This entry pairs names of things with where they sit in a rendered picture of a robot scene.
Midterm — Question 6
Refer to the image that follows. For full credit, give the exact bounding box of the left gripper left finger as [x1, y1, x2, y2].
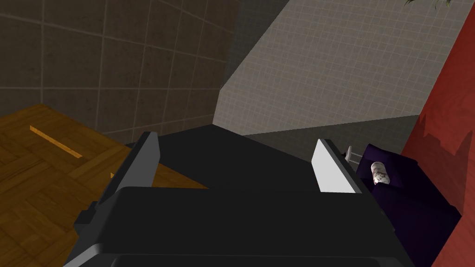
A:
[97, 131, 161, 203]

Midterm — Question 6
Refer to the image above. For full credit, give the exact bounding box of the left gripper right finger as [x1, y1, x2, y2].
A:
[310, 139, 363, 194]

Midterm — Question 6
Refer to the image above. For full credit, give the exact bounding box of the dark purple sofa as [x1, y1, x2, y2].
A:
[341, 142, 463, 267]

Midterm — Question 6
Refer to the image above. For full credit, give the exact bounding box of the golden bar handle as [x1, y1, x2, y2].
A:
[29, 125, 83, 159]

